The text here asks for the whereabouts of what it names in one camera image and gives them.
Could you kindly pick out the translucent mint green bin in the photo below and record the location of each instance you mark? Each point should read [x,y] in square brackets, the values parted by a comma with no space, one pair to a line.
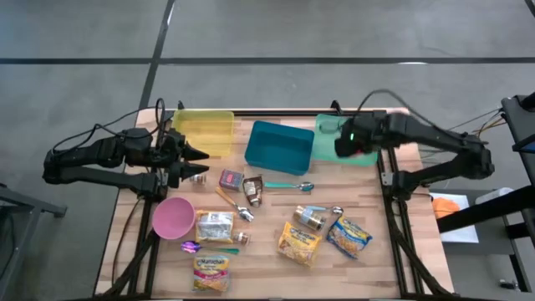
[324,146]

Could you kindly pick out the pink plastic bowl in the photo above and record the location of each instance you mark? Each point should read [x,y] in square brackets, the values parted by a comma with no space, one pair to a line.
[173,218]

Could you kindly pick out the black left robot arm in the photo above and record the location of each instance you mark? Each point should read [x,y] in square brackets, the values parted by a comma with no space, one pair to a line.
[104,180]

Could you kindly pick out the brown foil packet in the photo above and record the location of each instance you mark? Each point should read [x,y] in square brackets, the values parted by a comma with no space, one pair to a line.
[253,192]

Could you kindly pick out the small black gadget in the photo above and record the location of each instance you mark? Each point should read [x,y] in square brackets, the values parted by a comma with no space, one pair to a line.
[509,285]

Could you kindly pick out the white box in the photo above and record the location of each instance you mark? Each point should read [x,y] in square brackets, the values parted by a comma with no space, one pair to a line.
[493,194]

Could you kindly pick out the translucent yellow plastic bin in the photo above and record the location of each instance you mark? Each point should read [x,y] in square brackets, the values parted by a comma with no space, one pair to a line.
[202,134]

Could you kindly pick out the black aluminium table frame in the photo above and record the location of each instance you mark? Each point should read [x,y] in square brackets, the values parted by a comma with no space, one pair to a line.
[271,113]

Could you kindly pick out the white paper sheet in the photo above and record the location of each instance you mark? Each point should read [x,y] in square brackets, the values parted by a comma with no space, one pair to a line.
[460,234]

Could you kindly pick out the small red container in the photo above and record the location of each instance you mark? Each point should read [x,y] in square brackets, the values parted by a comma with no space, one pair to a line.
[358,152]

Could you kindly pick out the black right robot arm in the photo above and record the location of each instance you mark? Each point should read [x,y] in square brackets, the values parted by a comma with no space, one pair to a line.
[439,136]

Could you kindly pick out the blue ramen noodle pack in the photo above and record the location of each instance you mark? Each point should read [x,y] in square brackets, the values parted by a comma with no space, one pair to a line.
[349,237]

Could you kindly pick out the small saffron glass jar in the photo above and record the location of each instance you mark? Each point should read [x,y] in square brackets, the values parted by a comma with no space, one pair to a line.
[241,238]
[197,179]

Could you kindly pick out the black equipment cart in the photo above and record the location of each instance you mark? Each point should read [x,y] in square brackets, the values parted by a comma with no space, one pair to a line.
[520,121]

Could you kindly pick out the grey metal stand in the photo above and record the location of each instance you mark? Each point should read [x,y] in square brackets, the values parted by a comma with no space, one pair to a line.
[25,202]

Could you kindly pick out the pink and yellow ramen pack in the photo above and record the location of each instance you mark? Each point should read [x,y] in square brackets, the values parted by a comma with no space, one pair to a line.
[211,273]

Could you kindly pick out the silvery yellow ramen pack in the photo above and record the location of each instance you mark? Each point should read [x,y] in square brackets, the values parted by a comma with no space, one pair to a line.
[214,228]

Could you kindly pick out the black slanted bar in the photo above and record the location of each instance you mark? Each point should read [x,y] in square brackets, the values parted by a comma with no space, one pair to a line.
[480,213]

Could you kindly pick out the orange cloth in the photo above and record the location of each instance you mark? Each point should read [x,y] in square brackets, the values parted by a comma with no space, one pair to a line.
[445,207]

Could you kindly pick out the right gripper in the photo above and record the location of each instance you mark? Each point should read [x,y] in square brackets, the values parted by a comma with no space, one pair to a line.
[359,129]

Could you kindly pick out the yellow creamy chicken ramen pack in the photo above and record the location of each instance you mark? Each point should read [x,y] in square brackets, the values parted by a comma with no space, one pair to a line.
[299,244]

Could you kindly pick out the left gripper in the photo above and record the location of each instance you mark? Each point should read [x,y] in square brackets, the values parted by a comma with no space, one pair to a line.
[169,159]

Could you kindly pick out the red patterned tin box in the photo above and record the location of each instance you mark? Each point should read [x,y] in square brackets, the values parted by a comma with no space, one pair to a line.
[230,180]

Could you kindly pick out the teal blue plastic bin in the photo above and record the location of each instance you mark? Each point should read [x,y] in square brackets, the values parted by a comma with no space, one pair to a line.
[278,146]

